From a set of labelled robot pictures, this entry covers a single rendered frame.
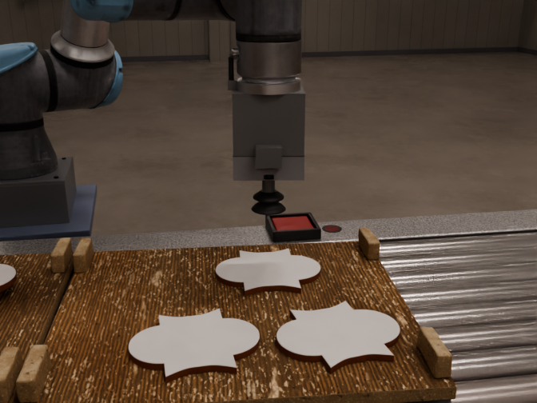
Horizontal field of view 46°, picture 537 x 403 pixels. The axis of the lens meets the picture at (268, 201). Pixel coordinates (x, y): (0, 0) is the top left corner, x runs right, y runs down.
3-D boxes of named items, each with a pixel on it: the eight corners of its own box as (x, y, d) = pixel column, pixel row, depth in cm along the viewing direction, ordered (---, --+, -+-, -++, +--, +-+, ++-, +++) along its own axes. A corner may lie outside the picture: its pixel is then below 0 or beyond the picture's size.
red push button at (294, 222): (271, 225, 104) (271, 217, 103) (306, 223, 105) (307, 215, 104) (276, 240, 98) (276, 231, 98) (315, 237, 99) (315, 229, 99)
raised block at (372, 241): (357, 244, 92) (358, 225, 91) (369, 243, 92) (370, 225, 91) (367, 261, 86) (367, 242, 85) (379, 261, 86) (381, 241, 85)
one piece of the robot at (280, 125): (224, 64, 68) (228, 208, 73) (308, 64, 68) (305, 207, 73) (228, 53, 77) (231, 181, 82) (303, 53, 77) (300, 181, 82)
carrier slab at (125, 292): (83, 261, 90) (81, 251, 89) (367, 249, 94) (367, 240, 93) (15, 428, 57) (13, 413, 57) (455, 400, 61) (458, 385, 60)
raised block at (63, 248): (60, 255, 88) (57, 237, 87) (73, 254, 88) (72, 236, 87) (51, 274, 83) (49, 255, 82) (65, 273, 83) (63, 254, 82)
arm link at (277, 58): (304, 42, 69) (228, 43, 69) (303, 85, 71) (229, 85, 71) (300, 36, 76) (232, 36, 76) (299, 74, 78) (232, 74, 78)
